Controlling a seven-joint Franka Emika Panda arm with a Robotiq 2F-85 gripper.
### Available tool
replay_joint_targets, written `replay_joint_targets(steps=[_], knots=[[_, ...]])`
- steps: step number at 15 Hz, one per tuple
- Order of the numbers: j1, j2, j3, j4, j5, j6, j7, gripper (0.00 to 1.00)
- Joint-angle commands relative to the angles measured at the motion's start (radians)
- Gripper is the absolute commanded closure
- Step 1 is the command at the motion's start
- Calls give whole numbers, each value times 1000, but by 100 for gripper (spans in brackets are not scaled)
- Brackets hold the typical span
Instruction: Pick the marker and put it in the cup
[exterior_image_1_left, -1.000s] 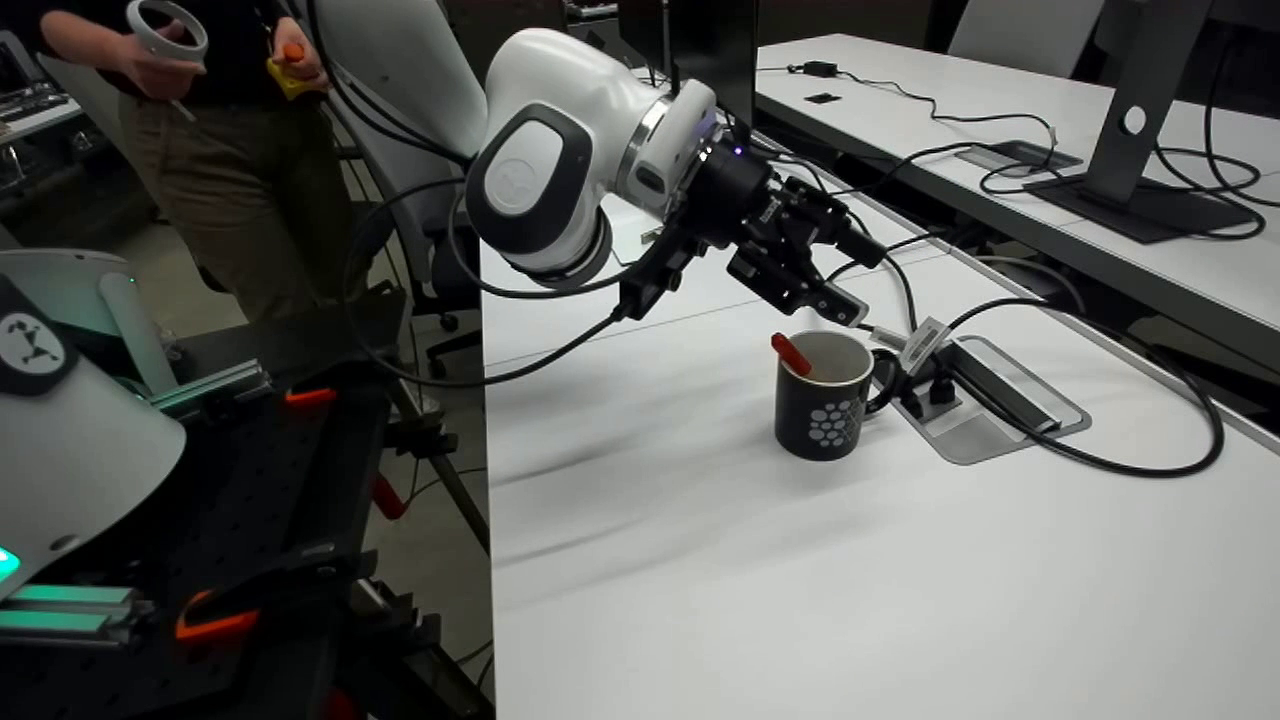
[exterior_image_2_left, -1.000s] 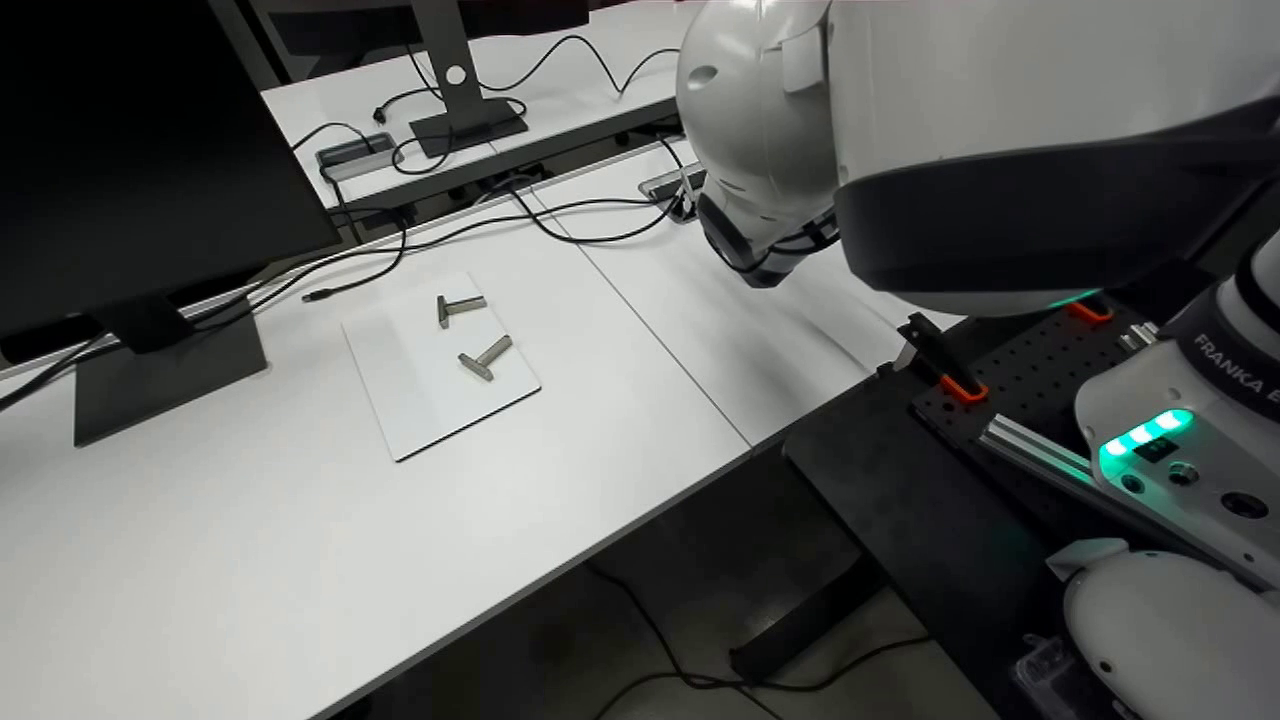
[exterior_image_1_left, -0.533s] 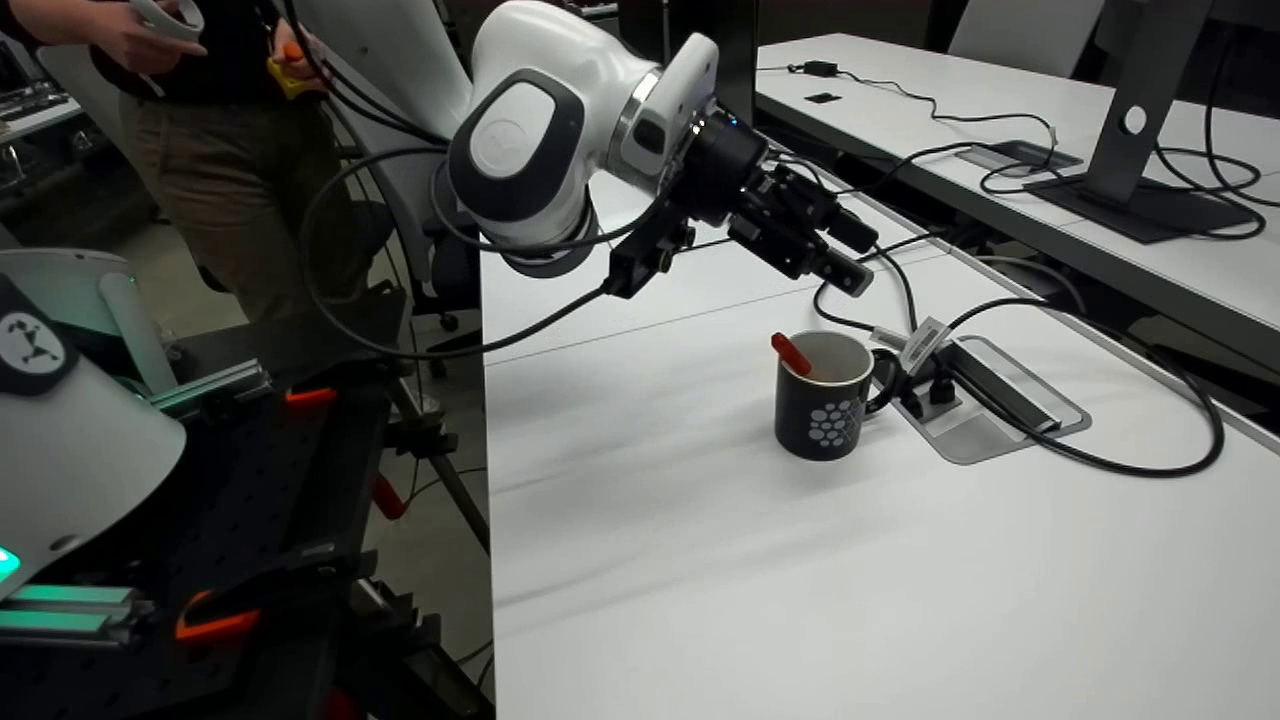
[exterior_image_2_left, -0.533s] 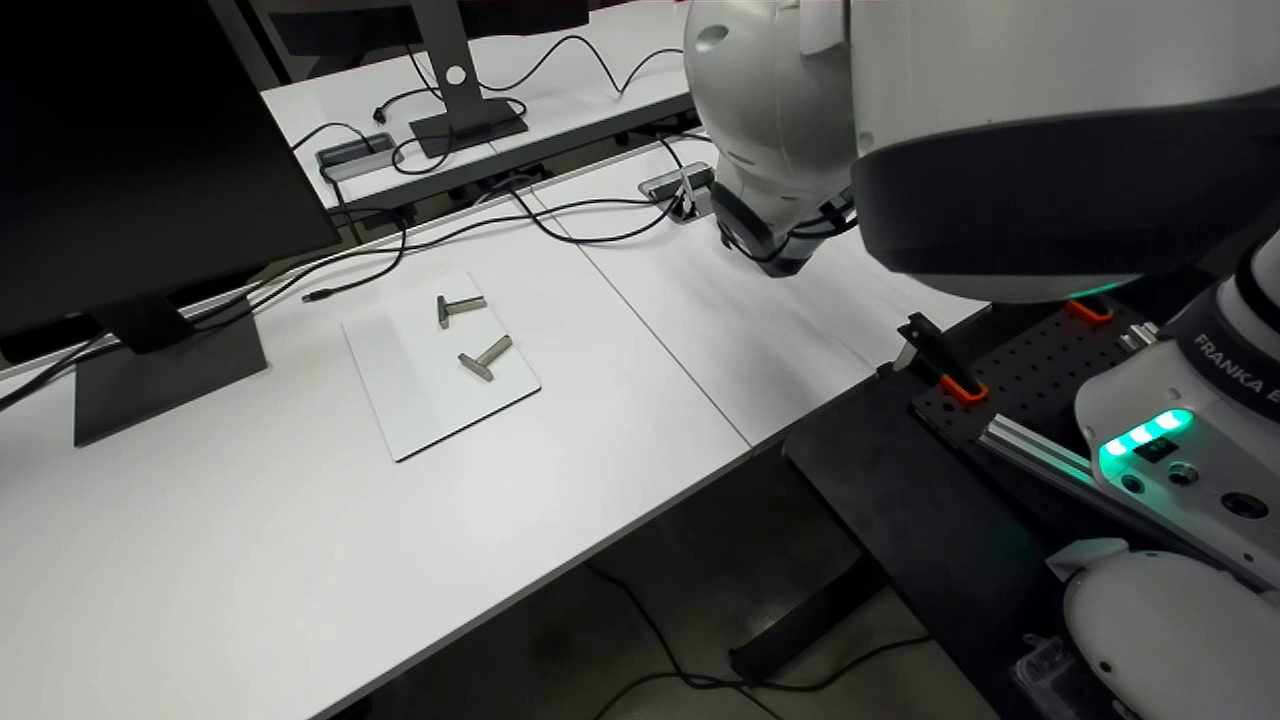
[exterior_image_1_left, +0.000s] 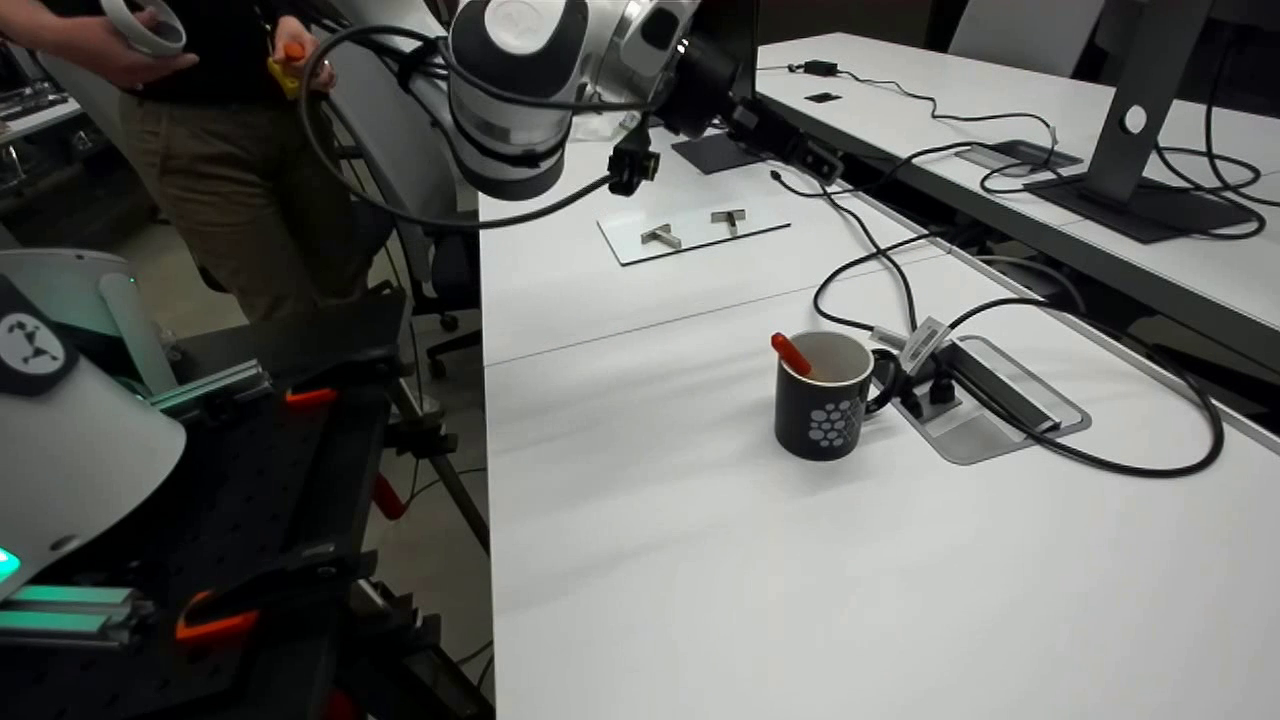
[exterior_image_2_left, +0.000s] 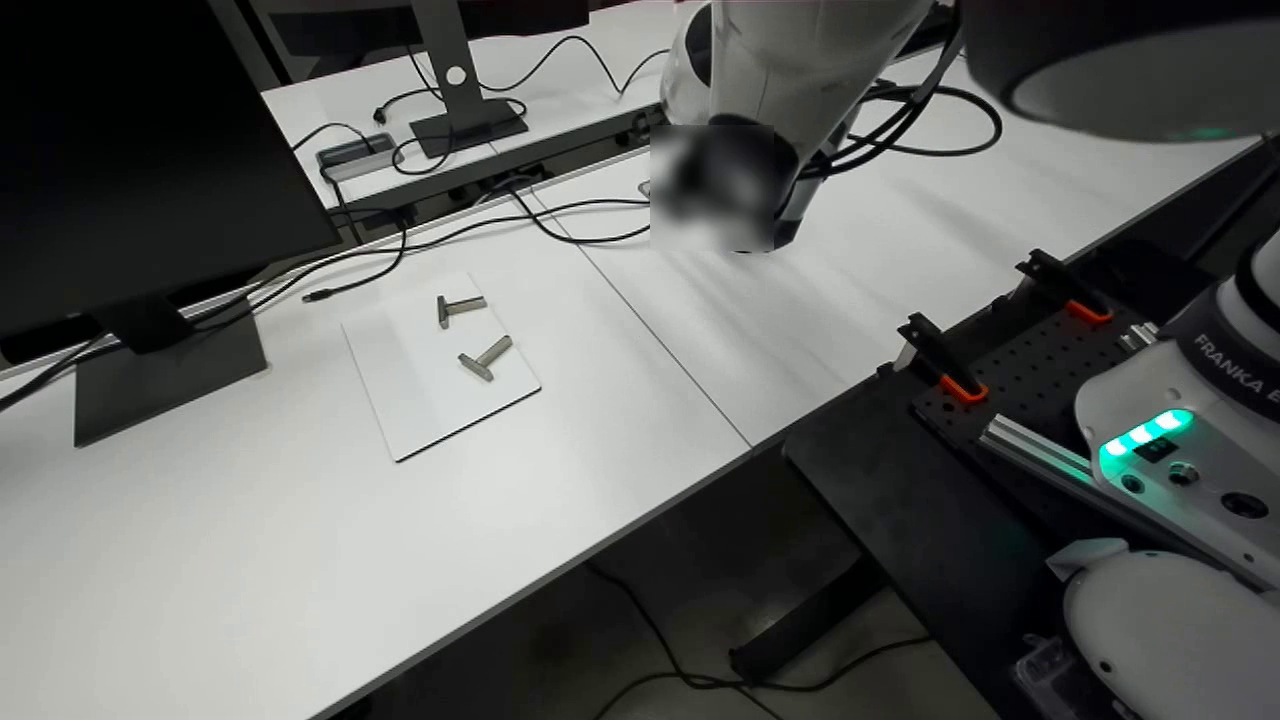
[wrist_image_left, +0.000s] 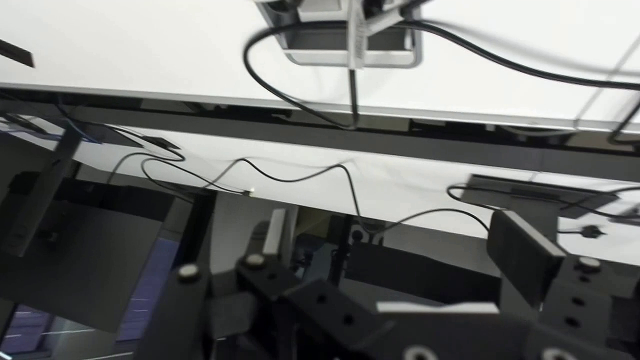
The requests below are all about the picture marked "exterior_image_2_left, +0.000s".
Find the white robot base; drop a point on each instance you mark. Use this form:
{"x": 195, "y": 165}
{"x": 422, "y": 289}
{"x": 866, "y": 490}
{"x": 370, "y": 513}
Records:
{"x": 1200, "y": 425}

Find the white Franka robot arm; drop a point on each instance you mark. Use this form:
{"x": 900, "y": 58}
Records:
{"x": 802, "y": 81}

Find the grey T-shaped metal piece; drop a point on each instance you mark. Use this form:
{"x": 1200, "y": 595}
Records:
{"x": 487, "y": 357}
{"x": 457, "y": 311}

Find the metal desk outlet box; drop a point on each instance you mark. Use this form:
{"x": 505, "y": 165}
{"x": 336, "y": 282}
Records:
{"x": 659, "y": 187}

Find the black orange clamp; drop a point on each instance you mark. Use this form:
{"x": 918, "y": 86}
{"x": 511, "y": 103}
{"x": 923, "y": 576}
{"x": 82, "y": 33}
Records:
{"x": 1064, "y": 285}
{"x": 942, "y": 360}

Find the black table foot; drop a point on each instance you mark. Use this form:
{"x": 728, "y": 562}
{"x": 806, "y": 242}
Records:
{"x": 802, "y": 622}

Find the silver monitor stand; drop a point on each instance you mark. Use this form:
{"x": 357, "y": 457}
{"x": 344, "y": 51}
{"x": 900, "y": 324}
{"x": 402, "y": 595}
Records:
{"x": 461, "y": 112}

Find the black power adapter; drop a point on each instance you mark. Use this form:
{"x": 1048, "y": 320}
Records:
{"x": 352, "y": 152}

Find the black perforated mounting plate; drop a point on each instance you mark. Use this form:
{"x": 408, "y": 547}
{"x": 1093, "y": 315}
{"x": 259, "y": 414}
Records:
{"x": 1043, "y": 366}

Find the black computer monitor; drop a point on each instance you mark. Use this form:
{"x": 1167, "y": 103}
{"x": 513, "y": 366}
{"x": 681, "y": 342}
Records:
{"x": 133, "y": 162}

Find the white rounded cover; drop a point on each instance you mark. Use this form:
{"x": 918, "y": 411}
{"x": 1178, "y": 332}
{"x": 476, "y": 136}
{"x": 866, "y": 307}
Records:
{"x": 1174, "y": 642}

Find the aluminium rail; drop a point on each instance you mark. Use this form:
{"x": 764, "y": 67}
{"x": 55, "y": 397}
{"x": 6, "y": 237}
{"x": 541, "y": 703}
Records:
{"x": 1052, "y": 453}

